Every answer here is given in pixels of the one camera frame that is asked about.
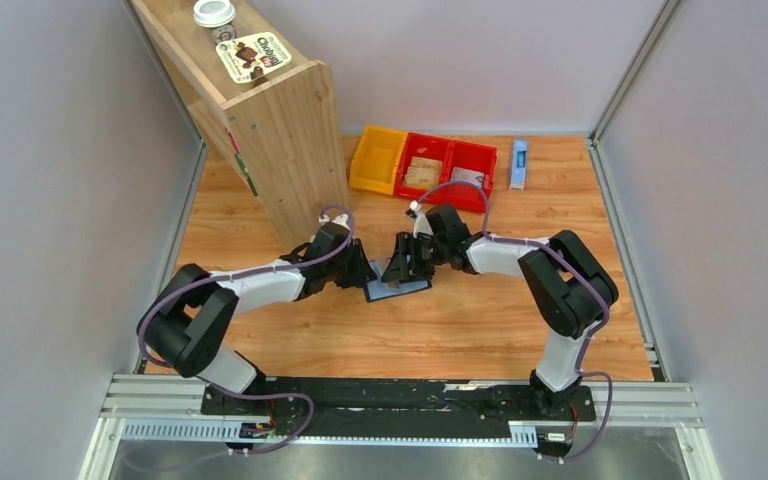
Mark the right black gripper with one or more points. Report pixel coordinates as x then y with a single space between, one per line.
399 268

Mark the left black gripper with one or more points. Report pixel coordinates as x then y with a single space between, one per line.
363 273

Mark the navy blue card holder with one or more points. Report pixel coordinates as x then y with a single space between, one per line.
376 290

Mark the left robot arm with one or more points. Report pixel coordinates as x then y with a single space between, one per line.
186 324

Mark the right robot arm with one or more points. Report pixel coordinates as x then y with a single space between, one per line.
572 291

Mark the tan cards in bin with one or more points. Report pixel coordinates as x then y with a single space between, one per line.
422 173

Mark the silver card in bin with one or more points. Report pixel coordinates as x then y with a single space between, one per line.
470 176

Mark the yellow plastic bin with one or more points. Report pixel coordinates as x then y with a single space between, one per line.
374 165

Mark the red plastic bin right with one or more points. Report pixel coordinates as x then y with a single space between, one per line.
472 167

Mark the blue white toothpaste box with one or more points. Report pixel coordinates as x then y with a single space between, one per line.
518 164

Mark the wooden shelf unit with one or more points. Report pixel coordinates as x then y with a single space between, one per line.
282 132

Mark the Chobani yogurt lid pack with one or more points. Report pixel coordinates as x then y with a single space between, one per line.
253 56

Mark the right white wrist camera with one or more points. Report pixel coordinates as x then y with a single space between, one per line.
420 221

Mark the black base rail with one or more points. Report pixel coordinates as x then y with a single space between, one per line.
405 409

